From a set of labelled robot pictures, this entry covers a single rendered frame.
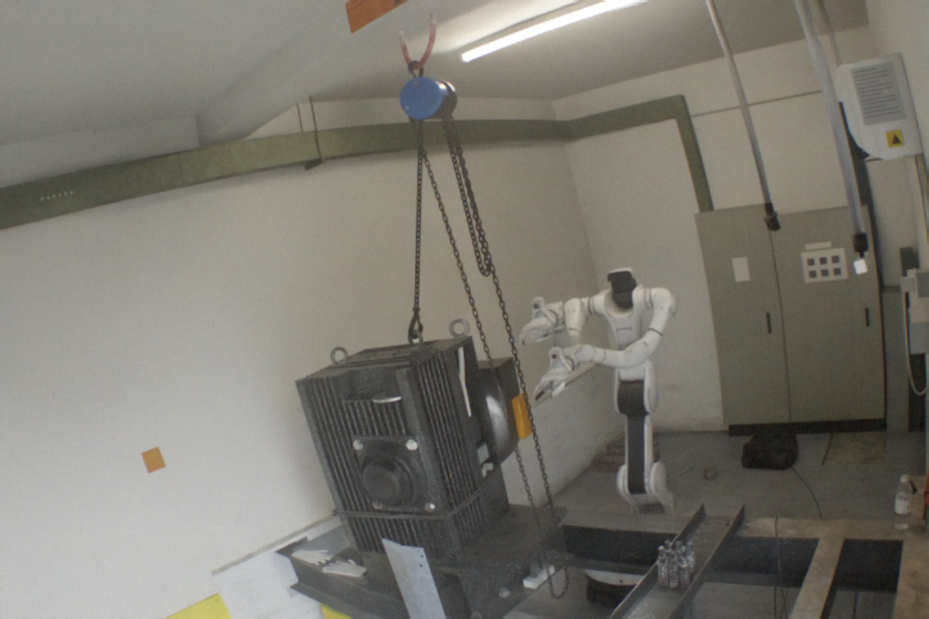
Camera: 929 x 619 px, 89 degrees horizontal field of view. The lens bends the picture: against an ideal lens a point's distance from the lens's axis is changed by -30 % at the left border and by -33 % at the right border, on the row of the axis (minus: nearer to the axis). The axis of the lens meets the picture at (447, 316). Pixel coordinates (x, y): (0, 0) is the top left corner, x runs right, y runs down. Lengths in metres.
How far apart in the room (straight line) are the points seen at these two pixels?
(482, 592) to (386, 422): 0.74
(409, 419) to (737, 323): 3.09
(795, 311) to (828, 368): 0.50
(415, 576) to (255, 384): 1.40
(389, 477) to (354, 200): 1.90
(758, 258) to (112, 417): 4.04
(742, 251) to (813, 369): 1.03
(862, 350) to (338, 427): 3.51
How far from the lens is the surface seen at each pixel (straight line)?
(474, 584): 2.32
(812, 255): 4.43
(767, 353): 4.67
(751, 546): 2.59
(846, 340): 4.53
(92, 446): 2.78
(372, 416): 2.15
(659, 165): 4.95
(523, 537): 2.31
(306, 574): 3.31
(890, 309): 4.46
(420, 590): 2.19
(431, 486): 2.13
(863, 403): 4.67
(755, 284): 4.56
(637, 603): 2.19
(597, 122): 5.07
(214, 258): 3.08
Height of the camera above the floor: 1.99
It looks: 7 degrees down
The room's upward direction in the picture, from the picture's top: 13 degrees counter-clockwise
